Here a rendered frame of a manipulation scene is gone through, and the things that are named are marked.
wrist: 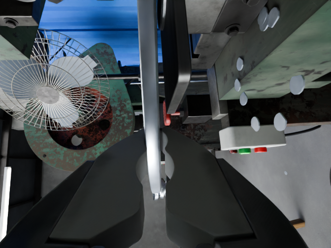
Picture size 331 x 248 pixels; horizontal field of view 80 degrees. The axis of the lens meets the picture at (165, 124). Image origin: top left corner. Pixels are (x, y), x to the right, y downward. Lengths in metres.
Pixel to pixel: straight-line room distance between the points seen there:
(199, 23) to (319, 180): 1.05
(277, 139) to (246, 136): 0.07
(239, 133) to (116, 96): 1.28
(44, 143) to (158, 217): 5.70
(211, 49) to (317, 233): 1.12
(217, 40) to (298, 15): 0.18
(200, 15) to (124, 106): 1.36
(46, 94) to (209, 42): 0.90
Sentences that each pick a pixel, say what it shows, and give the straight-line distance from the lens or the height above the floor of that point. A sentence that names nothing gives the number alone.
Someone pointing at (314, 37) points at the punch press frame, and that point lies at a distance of 0.30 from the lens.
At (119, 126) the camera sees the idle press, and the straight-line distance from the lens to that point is 1.58.
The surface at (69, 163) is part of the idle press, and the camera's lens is 1.66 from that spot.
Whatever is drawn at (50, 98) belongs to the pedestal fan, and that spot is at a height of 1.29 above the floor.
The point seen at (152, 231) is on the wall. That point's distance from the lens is 7.15.
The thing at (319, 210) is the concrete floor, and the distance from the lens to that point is 1.29.
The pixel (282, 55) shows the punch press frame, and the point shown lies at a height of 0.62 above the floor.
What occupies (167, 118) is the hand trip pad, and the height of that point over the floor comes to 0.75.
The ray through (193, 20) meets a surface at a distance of 0.31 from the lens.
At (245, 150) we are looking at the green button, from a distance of 0.51.
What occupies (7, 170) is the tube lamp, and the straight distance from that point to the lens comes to 4.06.
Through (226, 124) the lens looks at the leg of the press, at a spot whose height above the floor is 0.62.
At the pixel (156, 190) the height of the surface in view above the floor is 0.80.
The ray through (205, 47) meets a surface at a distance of 0.43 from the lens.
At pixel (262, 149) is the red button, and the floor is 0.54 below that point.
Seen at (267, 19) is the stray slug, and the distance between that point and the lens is 0.32.
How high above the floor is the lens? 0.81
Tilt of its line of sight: 5 degrees down
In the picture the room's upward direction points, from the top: 93 degrees counter-clockwise
